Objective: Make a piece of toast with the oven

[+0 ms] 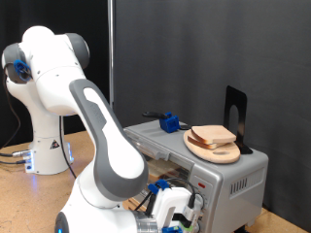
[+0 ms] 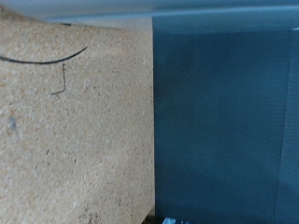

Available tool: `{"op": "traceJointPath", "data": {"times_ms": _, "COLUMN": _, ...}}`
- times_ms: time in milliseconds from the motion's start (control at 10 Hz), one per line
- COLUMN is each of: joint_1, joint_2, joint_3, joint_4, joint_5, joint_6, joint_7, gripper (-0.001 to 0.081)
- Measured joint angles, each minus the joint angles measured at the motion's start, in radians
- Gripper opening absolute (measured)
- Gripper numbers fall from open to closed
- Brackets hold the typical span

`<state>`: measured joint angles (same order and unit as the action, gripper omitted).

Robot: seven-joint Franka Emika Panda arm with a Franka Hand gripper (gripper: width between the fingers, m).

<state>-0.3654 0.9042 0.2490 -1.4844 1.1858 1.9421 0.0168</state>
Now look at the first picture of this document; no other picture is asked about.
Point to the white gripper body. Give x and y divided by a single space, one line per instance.
171 200

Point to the glass oven door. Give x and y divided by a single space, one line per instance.
155 152

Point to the metal spatula with blue block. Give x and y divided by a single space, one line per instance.
168 123

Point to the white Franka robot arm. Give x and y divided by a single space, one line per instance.
107 145

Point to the red oven indicator light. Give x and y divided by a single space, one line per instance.
201 185

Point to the silver toaster oven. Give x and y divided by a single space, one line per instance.
226 168

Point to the round wooden board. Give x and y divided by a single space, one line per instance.
220 155

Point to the tan bread slice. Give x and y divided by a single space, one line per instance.
214 133

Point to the black metal bookend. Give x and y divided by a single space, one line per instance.
241 100

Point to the dark grey backdrop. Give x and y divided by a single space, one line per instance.
210 48

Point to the vertical metal pole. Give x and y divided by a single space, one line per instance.
111 48

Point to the black curtain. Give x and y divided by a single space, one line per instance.
90 16

